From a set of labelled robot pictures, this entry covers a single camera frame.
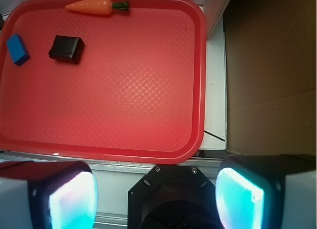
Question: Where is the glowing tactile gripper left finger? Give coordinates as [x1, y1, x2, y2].
[0, 161, 98, 229]

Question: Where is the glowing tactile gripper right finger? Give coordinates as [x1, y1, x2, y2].
[215, 154, 317, 229]

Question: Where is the blue rectangular block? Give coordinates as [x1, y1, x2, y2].
[6, 34, 30, 66]

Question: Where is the black wrapped block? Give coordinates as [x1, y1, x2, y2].
[48, 35, 85, 64]

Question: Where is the red plastic tray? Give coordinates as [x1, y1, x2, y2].
[0, 0, 206, 164]

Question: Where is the brown cardboard box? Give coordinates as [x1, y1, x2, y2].
[223, 0, 317, 155]

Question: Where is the orange toy carrot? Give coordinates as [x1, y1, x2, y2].
[65, 0, 130, 15]

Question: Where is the black cable tie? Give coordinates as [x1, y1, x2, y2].
[204, 130, 225, 141]

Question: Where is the black octagonal mount plate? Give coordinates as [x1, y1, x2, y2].
[127, 165, 222, 229]

